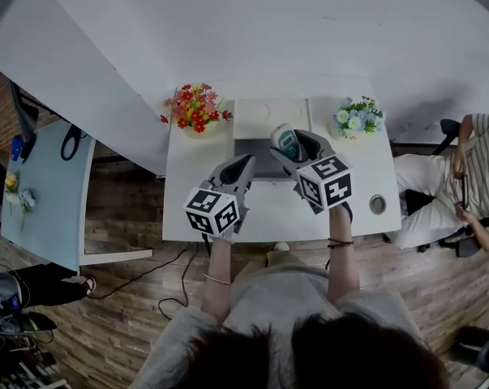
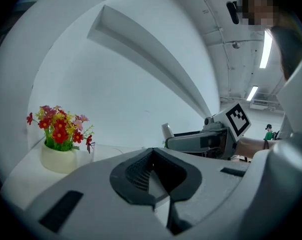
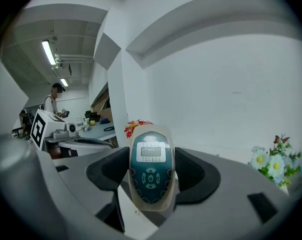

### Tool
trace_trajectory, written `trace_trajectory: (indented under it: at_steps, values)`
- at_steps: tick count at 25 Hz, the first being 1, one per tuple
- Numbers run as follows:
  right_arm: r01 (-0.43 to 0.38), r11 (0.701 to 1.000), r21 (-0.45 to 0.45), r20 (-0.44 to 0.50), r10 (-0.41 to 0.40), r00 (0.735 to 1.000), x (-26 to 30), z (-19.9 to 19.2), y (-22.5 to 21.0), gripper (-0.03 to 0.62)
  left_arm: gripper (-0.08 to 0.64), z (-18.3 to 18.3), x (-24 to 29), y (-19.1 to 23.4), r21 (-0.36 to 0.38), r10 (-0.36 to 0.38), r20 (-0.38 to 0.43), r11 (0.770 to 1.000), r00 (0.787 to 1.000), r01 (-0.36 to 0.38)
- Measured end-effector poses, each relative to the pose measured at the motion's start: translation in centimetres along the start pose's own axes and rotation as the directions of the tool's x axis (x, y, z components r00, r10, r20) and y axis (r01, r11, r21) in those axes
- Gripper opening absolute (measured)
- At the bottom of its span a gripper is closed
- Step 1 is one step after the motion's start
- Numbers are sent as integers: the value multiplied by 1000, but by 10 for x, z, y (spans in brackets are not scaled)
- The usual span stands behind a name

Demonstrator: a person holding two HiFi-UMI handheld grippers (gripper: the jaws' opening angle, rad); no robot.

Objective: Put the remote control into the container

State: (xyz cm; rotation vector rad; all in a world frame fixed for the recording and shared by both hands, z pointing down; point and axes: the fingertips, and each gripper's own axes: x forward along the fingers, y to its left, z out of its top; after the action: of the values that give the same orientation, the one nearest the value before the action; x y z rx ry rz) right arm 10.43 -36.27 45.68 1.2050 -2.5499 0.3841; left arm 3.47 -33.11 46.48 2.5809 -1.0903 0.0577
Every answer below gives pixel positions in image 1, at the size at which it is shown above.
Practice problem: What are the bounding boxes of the black office chair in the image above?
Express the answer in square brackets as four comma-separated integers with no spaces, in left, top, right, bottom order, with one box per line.
[384,118,489,259]

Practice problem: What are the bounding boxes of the person's grey shirt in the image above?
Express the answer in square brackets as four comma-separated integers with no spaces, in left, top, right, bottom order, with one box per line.
[130,253,431,389]

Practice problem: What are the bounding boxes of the white grey storage box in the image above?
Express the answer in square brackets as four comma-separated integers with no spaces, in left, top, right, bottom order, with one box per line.
[232,96,312,183]

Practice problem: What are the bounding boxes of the round metal desk grommet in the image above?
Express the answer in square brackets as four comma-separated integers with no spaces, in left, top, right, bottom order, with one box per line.
[368,194,388,215]

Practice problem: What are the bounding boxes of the dark swivel chair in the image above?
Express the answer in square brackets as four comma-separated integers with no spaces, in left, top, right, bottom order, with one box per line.
[446,324,489,377]

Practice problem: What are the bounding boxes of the black looped strap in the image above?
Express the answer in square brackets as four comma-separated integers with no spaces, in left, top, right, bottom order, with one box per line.
[60,122,89,162]

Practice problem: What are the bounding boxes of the black floor cable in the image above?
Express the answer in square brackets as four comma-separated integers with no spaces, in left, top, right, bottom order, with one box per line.
[157,241,201,320]
[85,235,212,301]

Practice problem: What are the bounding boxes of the yellow artificial flower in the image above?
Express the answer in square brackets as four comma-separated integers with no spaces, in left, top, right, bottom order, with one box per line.
[4,170,20,196]

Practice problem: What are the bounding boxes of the light blue side table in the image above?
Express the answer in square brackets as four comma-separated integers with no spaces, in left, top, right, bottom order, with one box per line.
[0,118,154,276]

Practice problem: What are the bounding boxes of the blue white flower pot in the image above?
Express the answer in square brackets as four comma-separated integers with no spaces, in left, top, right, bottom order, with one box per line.
[328,95,388,142]

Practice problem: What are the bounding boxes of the silver bracelet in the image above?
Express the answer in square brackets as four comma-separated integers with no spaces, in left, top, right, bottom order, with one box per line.
[200,273,232,287]

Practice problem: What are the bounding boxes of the teal handheld device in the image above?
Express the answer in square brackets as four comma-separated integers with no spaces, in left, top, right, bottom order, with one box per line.
[269,122,300,163]

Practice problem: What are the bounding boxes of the pile of cables and equipment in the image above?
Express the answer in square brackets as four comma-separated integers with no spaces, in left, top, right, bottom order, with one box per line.
[0,310,73,389]

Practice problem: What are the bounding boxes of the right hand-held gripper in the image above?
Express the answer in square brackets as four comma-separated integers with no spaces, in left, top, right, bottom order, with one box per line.
[269,129,355,216]

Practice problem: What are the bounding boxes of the red orange flower bouquet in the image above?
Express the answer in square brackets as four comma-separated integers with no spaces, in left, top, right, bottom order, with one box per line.
[160,82,234,139]

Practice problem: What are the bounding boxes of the pale blue artificial flower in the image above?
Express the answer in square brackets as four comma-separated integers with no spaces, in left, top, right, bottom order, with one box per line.
[18,188,37,231]

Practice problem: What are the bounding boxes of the person's left forearm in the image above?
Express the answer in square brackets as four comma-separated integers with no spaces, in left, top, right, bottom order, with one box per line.
[200,233,234,324]

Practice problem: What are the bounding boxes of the person's right forearm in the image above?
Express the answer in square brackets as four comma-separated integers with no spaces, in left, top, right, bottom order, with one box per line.
[325,207,362,304]

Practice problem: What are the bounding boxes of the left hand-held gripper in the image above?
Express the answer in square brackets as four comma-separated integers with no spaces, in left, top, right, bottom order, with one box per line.
[182,154,257,239]

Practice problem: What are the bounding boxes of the person's beige trousers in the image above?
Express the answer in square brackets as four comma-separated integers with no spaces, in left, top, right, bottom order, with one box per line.
[265,250,310,277]

